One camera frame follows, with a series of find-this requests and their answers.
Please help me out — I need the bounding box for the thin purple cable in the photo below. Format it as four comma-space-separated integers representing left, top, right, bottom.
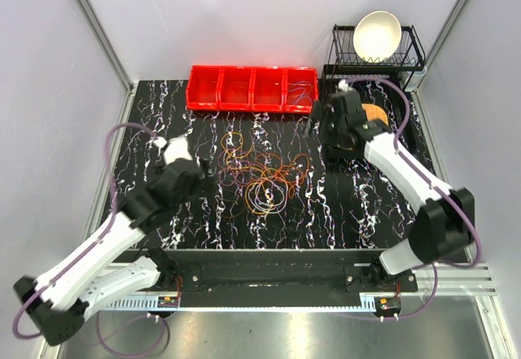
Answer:
288, 80, 317, 106

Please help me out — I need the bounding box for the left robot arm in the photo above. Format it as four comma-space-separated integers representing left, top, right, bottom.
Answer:
13, 158, 215, 346

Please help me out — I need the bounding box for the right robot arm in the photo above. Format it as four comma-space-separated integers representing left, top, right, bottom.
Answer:
305, 90, 475, 291

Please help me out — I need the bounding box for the red bin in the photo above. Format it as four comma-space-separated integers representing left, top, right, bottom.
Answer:
252, 68, 285, 113
220, 67, 253, 112
284, 68, 318, 114
186, 65, 221, 111

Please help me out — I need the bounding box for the black tray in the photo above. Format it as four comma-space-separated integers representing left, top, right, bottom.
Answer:
319, 63, 422, 153

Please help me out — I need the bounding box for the white bowl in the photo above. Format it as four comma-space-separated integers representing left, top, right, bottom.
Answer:
353, 11, 402, 63

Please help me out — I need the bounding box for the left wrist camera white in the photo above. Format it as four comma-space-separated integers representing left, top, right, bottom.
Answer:
152, 137, 195, 166

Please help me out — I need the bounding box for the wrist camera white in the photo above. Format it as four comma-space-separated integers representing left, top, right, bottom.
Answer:
338, 79, 355, 93
152, 137, 195, 166

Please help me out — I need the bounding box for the yellow cable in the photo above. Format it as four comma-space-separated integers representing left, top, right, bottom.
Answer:
219, 130, 257, 173

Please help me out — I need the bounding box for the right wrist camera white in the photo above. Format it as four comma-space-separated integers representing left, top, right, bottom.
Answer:
338, 79, 355, 93

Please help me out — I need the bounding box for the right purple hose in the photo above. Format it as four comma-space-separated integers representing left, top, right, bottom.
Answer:
345, 80, 485, 322

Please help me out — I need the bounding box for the white cable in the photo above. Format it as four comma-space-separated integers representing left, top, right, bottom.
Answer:
247, 182, 286, 213

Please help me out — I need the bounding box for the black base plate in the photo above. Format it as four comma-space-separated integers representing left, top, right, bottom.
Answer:
128, 248, 420, 295

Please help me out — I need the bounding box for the black wire dish rack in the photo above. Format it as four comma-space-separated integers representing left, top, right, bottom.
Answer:
324, 24, 425, 74

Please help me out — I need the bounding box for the grey slotted cable duct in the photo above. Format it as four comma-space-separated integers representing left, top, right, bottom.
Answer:
107, 292, 400, 313

